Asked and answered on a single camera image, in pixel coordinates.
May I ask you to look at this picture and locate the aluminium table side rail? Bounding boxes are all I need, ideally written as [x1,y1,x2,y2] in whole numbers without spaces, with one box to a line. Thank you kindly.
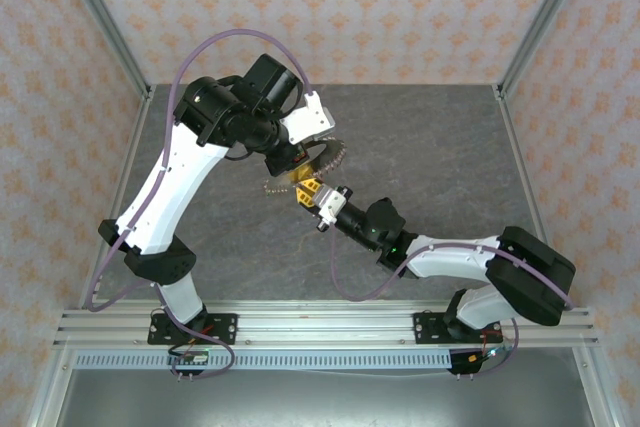
[493,85,570,309]
[77,86,156,309]

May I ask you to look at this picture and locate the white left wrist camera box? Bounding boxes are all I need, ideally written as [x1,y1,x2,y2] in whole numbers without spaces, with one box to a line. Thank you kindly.
[279,90,337,146]

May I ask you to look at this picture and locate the controller board with wires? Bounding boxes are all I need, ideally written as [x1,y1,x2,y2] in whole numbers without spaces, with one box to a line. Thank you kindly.
[167,334,211,366]
[467,329,516,366]

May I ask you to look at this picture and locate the slotted grey cable duct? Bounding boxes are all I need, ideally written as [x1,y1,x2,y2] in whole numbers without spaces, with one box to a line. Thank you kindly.
[74,350,454,371]

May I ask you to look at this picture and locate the aluminium frame post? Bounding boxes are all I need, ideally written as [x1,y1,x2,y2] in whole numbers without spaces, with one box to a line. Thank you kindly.
[52,0,154,98]
[492,0,596,98]

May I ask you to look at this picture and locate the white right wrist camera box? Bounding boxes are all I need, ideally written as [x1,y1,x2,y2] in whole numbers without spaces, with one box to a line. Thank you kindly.
[312,185,354,234]

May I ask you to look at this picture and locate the aluminium frame leg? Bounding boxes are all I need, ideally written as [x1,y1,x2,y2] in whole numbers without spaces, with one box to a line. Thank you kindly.
[572,346,621,427]
[27,346,76,427]

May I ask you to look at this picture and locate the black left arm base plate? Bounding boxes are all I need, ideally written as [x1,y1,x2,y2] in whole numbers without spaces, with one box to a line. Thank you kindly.
[147,313,239,346]

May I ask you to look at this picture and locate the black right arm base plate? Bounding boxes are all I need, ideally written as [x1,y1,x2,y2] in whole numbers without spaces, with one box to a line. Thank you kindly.
[413,311,501,346]

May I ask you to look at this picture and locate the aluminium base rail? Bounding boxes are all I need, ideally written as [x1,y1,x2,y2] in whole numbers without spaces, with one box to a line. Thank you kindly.
[52,299,600,348]

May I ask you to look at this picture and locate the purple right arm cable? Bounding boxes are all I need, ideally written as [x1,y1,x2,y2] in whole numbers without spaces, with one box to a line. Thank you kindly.
[329,226,575,379]

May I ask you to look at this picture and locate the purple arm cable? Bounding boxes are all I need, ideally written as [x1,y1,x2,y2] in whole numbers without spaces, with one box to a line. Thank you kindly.
[85,29,317,382]
[329,226,575,379]

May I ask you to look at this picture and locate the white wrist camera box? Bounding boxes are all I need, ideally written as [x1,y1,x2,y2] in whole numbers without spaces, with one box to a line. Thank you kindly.
[279,90,337,146]
[312,185,354,234]

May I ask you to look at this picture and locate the grey metal sheet tray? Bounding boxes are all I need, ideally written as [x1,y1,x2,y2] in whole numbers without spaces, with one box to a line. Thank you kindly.
[54,369,596,427]

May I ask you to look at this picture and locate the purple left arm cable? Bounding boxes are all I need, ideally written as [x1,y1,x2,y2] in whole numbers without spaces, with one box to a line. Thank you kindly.
[85,29,317,382]

